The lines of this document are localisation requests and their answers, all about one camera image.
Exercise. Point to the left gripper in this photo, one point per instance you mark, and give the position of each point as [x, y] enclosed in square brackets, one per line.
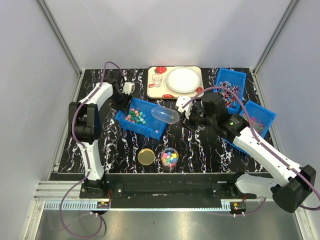
[124, 106]

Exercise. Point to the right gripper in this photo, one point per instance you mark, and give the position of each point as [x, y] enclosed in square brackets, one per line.
[189, 124]

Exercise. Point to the blue bin of star candies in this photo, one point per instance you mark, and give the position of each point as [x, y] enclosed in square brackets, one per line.
[139, 119]

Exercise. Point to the clear plastic scoop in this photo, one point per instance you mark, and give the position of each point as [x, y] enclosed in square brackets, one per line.
[167, 115]

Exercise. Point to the scooped star candies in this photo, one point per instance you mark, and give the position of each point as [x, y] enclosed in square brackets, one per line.
[169, 158]

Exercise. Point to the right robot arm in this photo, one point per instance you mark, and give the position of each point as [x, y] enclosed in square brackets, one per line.
[290, 183]

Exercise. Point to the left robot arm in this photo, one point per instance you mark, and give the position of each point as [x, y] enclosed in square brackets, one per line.
[84, 125]

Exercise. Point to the blue bin of gummy candies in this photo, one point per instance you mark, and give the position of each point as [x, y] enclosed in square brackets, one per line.
[262, 118]

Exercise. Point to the blue bin of lollipops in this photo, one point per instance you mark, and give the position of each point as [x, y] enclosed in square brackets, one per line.
[234, 81]

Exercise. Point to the white plate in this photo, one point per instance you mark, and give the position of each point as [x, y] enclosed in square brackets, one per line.
[183, 80]

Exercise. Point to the clear drinking glass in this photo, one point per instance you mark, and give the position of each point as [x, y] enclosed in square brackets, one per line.
[157, 79]

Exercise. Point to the strawberry pattern tray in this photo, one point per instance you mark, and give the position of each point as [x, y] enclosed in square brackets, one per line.
[164, 92]

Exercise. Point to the gold jar lid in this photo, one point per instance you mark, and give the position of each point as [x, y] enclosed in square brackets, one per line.
[146, 157]

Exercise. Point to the clear plastic jar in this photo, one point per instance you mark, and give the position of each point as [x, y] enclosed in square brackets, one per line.
[169, 160]

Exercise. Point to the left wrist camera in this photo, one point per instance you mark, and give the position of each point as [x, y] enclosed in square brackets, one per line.
[128, 88]

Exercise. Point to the right aluminium corner post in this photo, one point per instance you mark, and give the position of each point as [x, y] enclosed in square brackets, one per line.
[276, 33]

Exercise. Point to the aluminium corner post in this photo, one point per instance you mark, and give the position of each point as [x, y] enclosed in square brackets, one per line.
[276, 33]
[58, 34]

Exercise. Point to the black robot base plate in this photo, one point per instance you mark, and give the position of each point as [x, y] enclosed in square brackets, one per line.
[121, 185]

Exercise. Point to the aluminium front rail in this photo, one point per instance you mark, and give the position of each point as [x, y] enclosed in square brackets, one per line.
[56, 197]

